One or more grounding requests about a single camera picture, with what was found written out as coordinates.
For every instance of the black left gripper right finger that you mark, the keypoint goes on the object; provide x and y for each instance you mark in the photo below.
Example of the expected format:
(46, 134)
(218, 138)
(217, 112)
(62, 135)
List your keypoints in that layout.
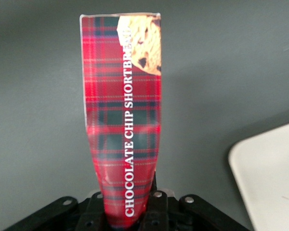
(156, 207)

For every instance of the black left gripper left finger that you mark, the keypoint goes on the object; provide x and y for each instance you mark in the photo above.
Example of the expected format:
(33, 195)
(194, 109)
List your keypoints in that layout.
(94, 209)

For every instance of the red tartan shortbread cookie box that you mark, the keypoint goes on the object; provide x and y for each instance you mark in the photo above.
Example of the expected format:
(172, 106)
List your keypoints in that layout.
(121, 108)

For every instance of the white plastic tray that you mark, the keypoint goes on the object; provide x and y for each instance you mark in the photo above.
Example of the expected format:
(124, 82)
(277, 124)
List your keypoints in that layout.
(267, 175)

